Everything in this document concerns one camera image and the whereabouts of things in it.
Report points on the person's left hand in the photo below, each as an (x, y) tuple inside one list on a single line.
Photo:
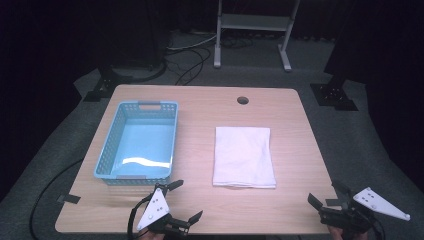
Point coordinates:
[(150, 235)]

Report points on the white cloth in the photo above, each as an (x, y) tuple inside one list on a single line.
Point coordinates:
[(243, 156)]

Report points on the person's right hand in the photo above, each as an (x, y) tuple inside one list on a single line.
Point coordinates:
[(335, 233)]

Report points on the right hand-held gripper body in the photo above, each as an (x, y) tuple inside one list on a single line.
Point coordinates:
[(360, 210)]

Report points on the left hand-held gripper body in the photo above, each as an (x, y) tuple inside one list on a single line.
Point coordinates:
[(155, 208)]

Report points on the white metal stand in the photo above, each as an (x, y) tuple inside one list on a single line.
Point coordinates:
[(253, 23)]

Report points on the blue plastic basket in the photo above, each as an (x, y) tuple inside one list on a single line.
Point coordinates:
[(143, 140)]

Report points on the black stand base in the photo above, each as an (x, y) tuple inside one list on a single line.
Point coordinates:
[(333, 95), (106, 85)]

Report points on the black tape strip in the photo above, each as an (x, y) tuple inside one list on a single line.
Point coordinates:
[(332, 202), (68, 199)]

